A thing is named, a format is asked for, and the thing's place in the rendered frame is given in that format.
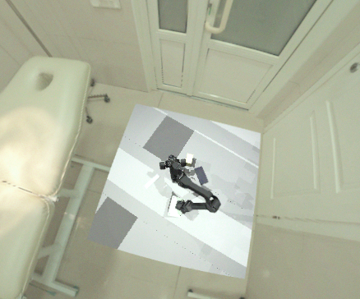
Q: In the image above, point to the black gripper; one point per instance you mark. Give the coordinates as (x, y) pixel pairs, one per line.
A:
(162, 165)

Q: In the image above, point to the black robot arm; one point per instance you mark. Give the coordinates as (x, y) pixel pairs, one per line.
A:
(186, 183)

